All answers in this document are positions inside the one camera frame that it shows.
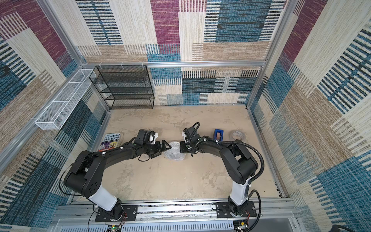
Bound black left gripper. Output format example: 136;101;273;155
143;140;173;159

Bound clear bubble wrap sheet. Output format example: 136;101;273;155
163;141;186;161

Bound blue tape dispenser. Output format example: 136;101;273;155
213;129;224;141

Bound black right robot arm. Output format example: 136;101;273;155
180;137;265;217

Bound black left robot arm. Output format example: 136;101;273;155
63;140;172;212

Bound colourful treehouse book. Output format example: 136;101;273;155
98;133;122;151

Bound clear tape roll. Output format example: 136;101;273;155
231;130;245;141

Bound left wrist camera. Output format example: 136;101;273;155
134;129;158;146

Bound black corrugated cable conduit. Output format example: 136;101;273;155
217;140;265;185

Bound black wire shelf rack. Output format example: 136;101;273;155
89;65;155;110

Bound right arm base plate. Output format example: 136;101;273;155
212;201;257;218

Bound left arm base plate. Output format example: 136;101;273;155
95;205;138;223

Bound white wire mesh basket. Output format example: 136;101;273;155
35;69;93;130

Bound aluminium front rail frame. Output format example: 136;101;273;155
48;197;305;232

